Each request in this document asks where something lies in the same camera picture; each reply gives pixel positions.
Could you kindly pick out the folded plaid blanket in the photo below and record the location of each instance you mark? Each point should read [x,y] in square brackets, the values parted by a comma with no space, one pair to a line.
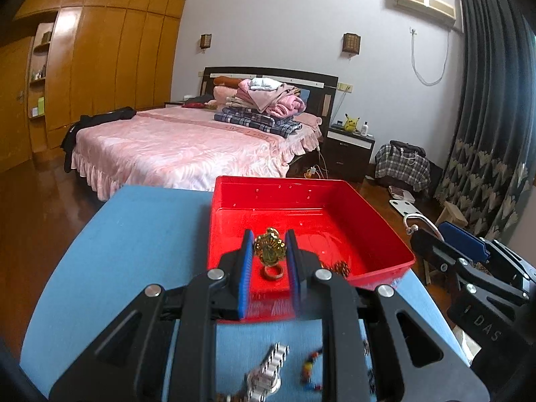
[251,120]

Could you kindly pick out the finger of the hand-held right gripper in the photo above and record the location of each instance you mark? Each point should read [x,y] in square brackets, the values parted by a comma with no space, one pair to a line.
[435,251]
[462,240]

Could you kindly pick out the white bathroom scale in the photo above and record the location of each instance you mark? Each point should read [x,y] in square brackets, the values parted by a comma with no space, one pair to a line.
[405,207]

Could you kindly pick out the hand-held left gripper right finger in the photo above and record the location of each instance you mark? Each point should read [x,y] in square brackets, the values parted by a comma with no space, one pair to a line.
[294,278]

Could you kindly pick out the stacked brown and pink pillows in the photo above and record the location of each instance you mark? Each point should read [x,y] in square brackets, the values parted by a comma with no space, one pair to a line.
[224,92]

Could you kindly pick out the bed with pink bedspread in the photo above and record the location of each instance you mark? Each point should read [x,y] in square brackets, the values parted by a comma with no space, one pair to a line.
[176,146]

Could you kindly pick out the pile of pink clothes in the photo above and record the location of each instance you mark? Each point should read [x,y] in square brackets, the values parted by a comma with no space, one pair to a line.
[272,96]

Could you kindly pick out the flat pink pillow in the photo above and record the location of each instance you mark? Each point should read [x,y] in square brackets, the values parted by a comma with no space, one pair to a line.
[312,119]

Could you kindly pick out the yellow plush toy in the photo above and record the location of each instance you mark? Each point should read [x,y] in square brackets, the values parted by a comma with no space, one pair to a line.
[351,123]

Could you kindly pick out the dark nightstand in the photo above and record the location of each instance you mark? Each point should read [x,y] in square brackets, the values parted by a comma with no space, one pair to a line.
[347,155]

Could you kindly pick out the blue table cover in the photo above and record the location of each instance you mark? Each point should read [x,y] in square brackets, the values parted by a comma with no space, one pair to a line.
[125,259]

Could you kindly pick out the plaid bag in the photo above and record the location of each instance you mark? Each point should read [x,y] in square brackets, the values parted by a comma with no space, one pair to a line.
[402,167]

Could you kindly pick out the flat box on floor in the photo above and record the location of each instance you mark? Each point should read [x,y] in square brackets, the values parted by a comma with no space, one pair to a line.
[400,192]

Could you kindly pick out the large wall lamp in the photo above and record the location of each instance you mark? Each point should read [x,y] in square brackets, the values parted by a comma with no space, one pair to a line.
[352,44]

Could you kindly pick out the red tin box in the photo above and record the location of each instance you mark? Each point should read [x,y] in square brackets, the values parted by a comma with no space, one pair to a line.
[293,209]

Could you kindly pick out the green box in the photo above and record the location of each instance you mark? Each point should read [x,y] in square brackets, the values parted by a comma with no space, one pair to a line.
[39,106]

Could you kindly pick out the black garment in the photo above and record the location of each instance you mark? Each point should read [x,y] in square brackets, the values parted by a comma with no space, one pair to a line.
[104,118]

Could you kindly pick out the wooden wardrobe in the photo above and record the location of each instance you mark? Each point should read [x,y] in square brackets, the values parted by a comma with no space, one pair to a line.
[109,71]

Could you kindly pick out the dark patterned curtain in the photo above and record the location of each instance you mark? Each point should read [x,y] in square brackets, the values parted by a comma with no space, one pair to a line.
[490,113]

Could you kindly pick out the wall socket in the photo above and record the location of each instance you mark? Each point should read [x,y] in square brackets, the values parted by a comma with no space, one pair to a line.
[345,87]

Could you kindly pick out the beige air conditioner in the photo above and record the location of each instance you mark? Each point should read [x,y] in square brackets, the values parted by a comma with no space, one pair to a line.
[423,4]

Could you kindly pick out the white bottle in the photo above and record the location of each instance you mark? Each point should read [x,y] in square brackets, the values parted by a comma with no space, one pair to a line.
[366,130]

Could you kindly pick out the silver metal wristwatch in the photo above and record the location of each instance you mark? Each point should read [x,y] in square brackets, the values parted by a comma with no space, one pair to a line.
[272,364]

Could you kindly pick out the small wall lamp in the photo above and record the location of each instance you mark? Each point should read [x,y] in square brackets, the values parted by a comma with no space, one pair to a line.
[205,41]

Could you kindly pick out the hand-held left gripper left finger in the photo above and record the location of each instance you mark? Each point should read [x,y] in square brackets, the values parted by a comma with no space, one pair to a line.
[245,278]

